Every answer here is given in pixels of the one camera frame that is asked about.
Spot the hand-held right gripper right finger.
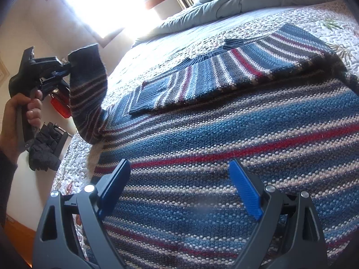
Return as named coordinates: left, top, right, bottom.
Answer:
left=228, top=158, right=328, bottom=269

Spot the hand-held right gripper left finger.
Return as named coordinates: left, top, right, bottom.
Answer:
left=32, top=158, right=132, bottom=269

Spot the striped knit sweater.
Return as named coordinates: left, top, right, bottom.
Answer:
left=69, top=22, right=359, bottom=269

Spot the person's left forearm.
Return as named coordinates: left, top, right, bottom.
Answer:
left=0, top=148, right=18, bottom=230

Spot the person's left hand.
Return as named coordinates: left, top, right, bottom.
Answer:
left=0, top=92, right=44, bottom=163

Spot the red plastic object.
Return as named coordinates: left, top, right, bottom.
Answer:
left=50, top=88, right=72, bottom=119

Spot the black glove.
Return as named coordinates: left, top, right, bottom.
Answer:
left=29, top=122, right=69, bottom=172

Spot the pale blue bed sheet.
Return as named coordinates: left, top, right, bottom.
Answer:
left=108, top=6, right=253, bottom=82

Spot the floral quilted bedspread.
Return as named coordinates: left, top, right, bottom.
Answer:
left=50, top=0, right=359, bottom=269

